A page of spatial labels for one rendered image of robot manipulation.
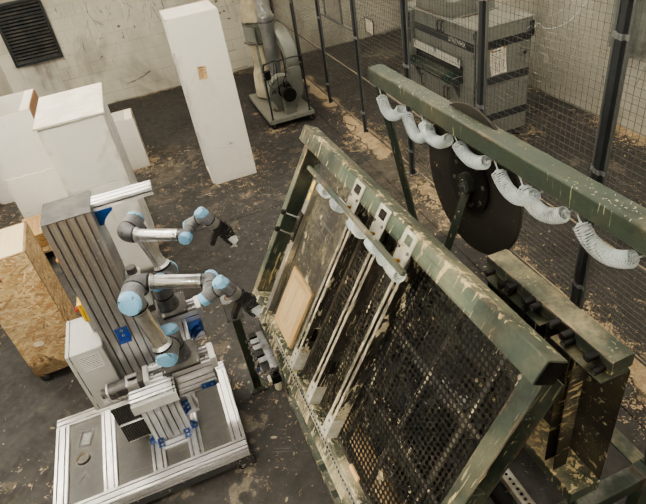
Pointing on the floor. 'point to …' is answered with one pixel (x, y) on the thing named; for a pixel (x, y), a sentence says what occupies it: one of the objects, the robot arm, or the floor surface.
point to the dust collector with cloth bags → (274, 68)
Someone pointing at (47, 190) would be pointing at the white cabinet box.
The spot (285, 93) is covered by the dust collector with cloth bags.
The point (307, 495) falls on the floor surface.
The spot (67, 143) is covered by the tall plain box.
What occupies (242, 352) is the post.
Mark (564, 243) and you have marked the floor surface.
